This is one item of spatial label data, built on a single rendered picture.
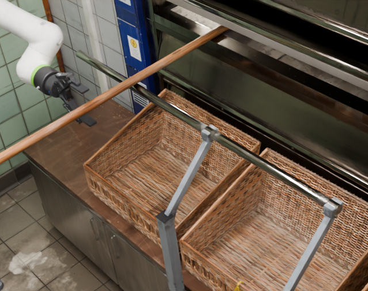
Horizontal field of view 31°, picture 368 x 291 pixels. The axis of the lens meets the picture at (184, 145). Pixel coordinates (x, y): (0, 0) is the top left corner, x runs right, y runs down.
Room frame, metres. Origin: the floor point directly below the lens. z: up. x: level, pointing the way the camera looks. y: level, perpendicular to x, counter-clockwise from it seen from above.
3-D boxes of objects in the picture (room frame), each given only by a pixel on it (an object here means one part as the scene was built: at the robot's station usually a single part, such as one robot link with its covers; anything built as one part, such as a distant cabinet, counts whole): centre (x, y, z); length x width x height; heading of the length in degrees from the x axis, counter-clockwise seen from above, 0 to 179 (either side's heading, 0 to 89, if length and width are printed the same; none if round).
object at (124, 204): (1.95, 0.06, 0.72); 0.56 x 0.49 x 0.28; 38
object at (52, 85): (1.90, 0.40, 1.19); 0.09 x 0.07 x 0.08; 38
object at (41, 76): (1.96, 0.44, 1.19); 0.12 x 0.06 x 0.09; 128
